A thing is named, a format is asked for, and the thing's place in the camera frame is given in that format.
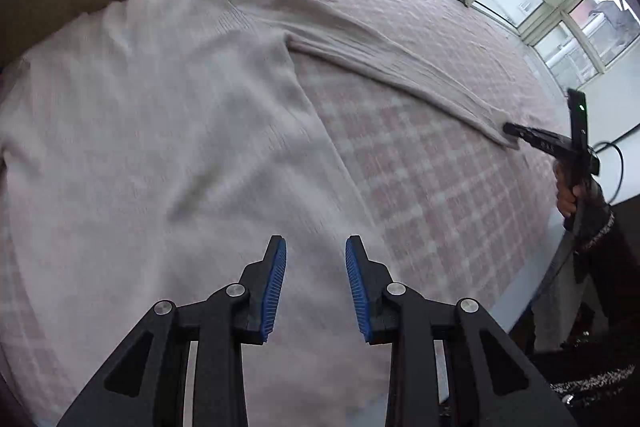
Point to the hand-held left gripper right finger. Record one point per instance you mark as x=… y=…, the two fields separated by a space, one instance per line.
x=356 y=292

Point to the beige knit sweater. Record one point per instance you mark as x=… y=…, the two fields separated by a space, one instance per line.
x=165 y=132

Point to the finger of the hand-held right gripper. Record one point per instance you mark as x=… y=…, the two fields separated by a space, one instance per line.
x=537 y=138

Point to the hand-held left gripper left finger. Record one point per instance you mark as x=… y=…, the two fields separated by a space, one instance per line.
x=275 y=287

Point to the pink plaid bed sheet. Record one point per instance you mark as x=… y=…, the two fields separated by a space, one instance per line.
x=425 y=167

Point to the person's right forearm dark sleeve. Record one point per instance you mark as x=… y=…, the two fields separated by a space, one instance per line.
x=597 y=227

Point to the person's dark clothing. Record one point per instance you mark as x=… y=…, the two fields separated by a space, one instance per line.
x=600 y=357

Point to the person's right hand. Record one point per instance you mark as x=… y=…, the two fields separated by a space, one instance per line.
x=566 y=197

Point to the white mattress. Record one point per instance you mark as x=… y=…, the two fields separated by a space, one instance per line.
x=530 y=277

